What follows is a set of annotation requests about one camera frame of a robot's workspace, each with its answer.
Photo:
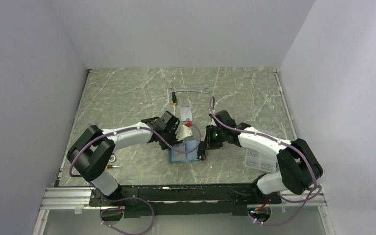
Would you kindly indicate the aluminium frame rail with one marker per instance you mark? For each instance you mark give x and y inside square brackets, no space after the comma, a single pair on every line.
[66,211]

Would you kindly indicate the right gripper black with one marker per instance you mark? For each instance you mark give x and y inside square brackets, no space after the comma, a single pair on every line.
[208,144]

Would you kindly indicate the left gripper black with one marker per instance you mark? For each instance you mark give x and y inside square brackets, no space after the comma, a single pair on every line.
[174,141]

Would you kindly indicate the yellow handle screwdriver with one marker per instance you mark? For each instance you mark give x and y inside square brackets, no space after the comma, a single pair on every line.
[113,166]

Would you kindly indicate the blue leather card holder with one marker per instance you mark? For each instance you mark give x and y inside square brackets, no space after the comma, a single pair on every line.
[187,151]

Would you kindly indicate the clear plastic screw box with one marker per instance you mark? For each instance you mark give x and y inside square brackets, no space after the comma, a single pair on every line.
[261,159]

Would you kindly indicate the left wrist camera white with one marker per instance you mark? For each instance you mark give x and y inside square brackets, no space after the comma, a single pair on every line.
[184,131]

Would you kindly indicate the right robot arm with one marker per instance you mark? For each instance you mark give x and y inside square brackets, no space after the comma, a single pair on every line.
[296,167]

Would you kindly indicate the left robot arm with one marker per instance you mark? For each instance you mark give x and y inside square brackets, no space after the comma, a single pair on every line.
[90,154]

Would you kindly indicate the single black credit card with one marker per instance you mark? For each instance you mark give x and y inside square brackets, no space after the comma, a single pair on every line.
[201,151]

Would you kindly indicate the silver credit card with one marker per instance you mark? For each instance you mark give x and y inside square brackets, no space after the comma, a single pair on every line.
[186,113]

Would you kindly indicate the silver open-end wrench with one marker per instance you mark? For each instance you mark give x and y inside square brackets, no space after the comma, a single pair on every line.
[202,90]

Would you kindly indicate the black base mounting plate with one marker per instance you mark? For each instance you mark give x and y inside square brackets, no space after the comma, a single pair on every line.
[143,200]

